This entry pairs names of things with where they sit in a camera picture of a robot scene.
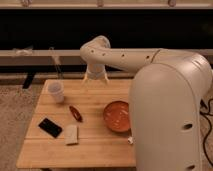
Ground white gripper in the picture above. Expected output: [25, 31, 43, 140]
[82, 64, 109, 84]

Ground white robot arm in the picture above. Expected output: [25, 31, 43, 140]
[80, 36, 213, 171]

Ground orange ceramic bowl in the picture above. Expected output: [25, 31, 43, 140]
[103, 101, 130, 133]

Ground red brown elongated object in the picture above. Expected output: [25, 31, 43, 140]
[69, 106, 83, 122]

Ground wooden table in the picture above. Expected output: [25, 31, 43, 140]
[17, 79, 135, 169]

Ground white rectangular block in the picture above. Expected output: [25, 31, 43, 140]
[65, 125, 78, 145]

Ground black rectangular object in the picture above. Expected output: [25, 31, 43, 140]
[39, 118, 62, 138]

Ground white remote controller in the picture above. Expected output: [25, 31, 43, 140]
[127, 136, 133, 145]

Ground black bracket under rail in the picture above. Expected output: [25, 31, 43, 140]
[22, 72, 36, 89]

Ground black power cable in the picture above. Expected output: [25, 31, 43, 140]
[199, 98, 213, 168]

